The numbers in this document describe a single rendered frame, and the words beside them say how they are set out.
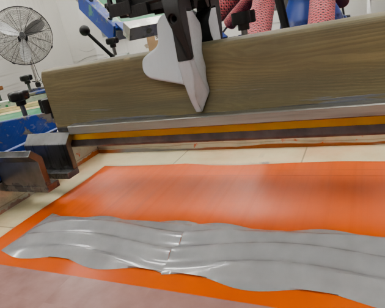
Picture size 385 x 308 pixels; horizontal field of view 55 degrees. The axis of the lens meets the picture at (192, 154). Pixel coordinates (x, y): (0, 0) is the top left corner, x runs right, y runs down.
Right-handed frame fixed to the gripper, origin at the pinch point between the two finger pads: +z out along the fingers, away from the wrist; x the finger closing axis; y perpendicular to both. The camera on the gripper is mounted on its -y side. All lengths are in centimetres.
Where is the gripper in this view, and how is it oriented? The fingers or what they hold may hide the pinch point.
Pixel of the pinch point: (211, 92)
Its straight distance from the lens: 37.4
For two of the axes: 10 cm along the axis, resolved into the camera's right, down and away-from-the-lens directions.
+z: 1.9, 9.3, 3.3
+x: -3.9, 3.8, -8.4
